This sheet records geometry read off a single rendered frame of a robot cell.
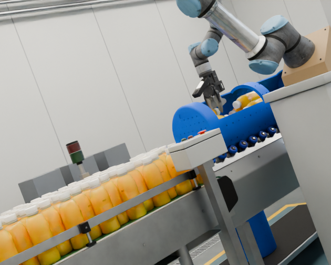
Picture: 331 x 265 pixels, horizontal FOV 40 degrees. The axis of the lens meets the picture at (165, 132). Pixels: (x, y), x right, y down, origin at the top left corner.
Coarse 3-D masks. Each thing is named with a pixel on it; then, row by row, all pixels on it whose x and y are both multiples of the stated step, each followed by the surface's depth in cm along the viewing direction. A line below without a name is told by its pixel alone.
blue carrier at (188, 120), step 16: (272, 80) 269; (224, 96) 242; (176, 112) 219; (192, 112) 210; (208, 112) 208; (224, 112) 248; (240, 112) 217; (256, 112) 223; (272, 112) 230; (176, 128) 223; (192, 128) 214; (208, 128) 205; (224, 128) 209; (240, 128) 216; (256, 128) 225
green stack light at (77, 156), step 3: (81, 150) 219; (75, 153) 216; (78, 153) 217; (81, 153) 218; (72, 156) 217; (75, 156) 216; (78, 156) 217; (81, 156) 217; (72, 159) 217; (75, 159) 216; (78, 159) 216; (81, 159) 217; (84, 159) 218; (75, 162) 216
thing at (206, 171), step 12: (204, 168) 176; (204, 180) 178; (216, 180) 178; (216, 192) 177; (216, 204) 177; (216, 216) 179; (228, 216) 178; (228, 228) 177; (228, 240) 178; (240, 252) 178; (240, 264) 177
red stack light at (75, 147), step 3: (72, 144) 216; (75, 144) 217; (78, 144) 218; (66, 147) 218; (69, 147) 216; (72, 147) 216; (75, 147) 216; (78, 147) 217; (69, 150) 217; (72, 150) 216; (75, 150) 216; (78, 150) 217; (69, 153) 217
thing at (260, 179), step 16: (272, 144) 228; (240, 160) 214; (256, 160) 218; (272, 160) 223; (288, 160) 232; (240, 176) 209; (256, 176) 216; (272, 176) 224; (288, 176) 234; (240, 192) 210; (256, 192) 218; (272, 192) 226; (288, 192) 235; (240, 208) 211; (256, 208) 219; (240, 224) 212
